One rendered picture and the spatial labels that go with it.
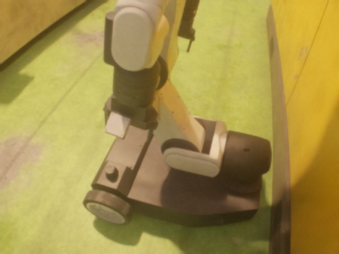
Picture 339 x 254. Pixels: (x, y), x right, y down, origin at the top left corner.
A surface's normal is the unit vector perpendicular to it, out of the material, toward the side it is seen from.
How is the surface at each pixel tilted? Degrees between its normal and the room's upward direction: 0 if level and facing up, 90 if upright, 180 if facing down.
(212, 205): 0
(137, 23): 90
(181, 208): 0
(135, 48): 90
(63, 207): 0
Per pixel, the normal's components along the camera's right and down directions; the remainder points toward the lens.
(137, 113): -0.27, 0.70
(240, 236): 0.01, -0.68
